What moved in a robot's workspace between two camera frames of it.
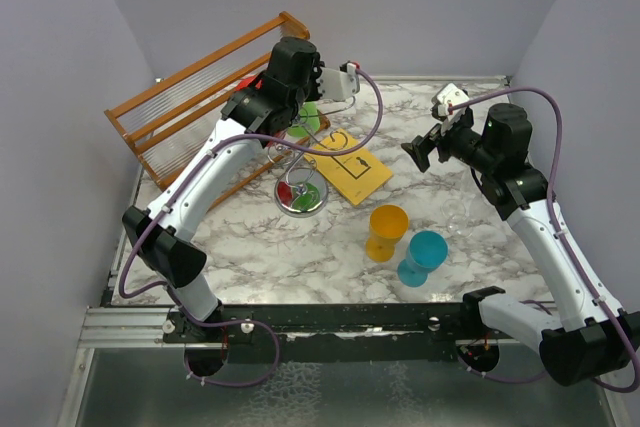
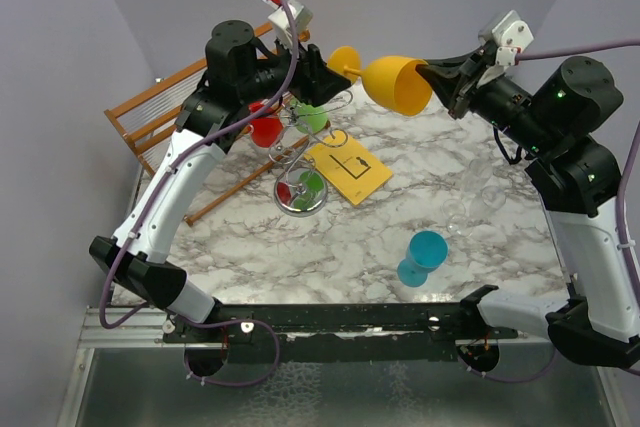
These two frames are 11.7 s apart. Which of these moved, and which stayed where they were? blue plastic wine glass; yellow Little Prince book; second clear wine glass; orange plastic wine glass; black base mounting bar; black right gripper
Moved: orange plastic wine glass; black right gripper
Stayed: second clear wine glass; yellow Little Prince book; blue plastic wine glass; black base mounting bar
